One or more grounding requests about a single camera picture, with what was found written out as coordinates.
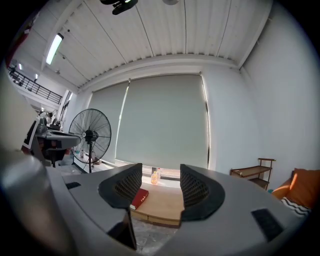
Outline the black white striped cushion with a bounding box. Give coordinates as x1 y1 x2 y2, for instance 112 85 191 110
279 196 313 218

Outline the orange sofa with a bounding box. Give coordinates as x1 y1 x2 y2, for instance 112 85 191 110
271 167 320 210

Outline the wooden coffee table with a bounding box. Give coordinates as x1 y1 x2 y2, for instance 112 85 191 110
129 181 185 228

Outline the black metal railing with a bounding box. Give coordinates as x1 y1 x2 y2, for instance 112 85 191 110
7 66 64 105

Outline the red book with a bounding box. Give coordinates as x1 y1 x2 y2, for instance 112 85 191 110
129 188 150 211

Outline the wide grey roller blind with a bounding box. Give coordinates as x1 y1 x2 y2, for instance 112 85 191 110
114 73 211 170

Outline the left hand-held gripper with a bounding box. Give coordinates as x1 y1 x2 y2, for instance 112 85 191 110
21 119 82 168

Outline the black standing fan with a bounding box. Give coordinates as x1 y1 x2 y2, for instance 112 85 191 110
68 108 113 174

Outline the long ceiling light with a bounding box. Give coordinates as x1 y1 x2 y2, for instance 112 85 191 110
45 32 65 66

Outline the wooden shelf cart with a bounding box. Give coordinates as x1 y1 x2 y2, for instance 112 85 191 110
229 157 277 192

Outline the narrow grey roller blind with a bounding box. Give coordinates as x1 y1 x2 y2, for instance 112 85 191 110
88 81 130 161

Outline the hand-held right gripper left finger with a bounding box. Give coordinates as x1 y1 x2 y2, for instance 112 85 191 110
98 162 144 210

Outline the black ceiling device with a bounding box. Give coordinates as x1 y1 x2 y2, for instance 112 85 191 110
99 0 139 16

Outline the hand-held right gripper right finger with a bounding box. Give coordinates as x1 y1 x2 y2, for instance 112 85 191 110
179 163 226 222

